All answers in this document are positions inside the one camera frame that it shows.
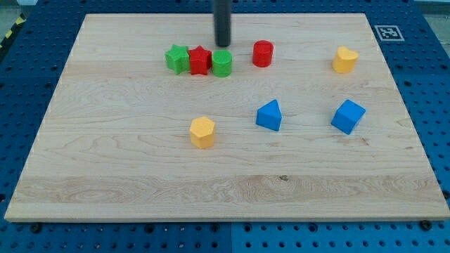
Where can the red star block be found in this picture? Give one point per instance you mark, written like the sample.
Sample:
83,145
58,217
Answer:
200,60

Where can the red cylinder block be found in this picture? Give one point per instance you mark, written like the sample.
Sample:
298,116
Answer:
262,53

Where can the yellow hexagon block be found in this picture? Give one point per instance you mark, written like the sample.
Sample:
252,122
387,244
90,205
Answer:
202,132

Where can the blue triangle block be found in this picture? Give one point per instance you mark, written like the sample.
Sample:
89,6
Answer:
269,116

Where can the green cylinder block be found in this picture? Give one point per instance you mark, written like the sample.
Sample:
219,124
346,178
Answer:
222,63

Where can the yellow heart block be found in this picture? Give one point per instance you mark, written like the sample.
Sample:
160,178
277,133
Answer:
344,60

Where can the white fiducial marker tag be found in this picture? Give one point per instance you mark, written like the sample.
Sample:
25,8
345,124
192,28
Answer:
389,33

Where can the light wooden board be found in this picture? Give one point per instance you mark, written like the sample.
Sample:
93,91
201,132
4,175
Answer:
115,145

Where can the blue cube block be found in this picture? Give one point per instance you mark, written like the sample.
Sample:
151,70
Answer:
347,116

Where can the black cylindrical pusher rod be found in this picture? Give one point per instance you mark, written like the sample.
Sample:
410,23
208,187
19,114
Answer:
222,22

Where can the green star block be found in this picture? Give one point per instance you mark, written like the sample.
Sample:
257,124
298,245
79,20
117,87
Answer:
178,59

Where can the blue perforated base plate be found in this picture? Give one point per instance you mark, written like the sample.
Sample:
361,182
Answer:
34,62

